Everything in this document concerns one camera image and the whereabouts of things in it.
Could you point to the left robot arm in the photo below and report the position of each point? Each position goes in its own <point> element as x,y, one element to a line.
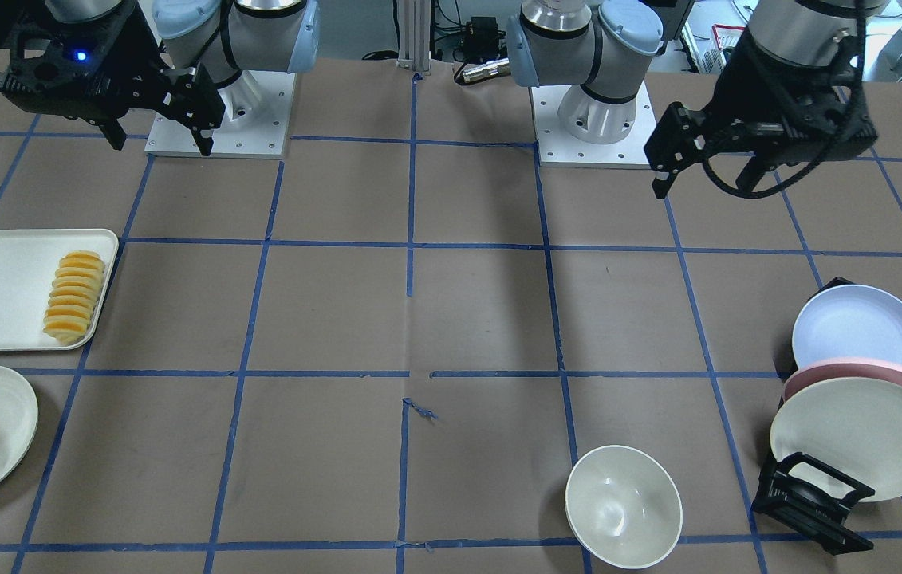
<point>607,50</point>

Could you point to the white bowl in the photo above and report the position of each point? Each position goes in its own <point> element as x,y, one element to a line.
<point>623,507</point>

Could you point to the cream plate in rack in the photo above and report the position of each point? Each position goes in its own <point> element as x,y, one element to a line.
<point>853,424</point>

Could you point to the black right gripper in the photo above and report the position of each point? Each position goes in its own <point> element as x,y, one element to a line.
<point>134,62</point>

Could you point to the aluminium frame post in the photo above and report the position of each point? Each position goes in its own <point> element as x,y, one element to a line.
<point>414,28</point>

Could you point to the black plate rack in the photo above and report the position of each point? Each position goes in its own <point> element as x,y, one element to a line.
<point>806,508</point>

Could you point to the pink plate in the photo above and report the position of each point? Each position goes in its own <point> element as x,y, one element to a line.
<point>841,367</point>

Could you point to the white rectangular tray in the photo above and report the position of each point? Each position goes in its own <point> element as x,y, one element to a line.
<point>28,264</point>

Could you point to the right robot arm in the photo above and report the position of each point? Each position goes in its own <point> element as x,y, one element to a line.
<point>192,62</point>

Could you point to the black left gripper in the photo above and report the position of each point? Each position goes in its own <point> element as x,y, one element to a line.
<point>742,92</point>

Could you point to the sliced bread loaf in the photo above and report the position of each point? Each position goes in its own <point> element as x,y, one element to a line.
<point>71,305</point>

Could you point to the blue plate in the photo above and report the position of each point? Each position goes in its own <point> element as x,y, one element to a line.
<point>850,320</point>

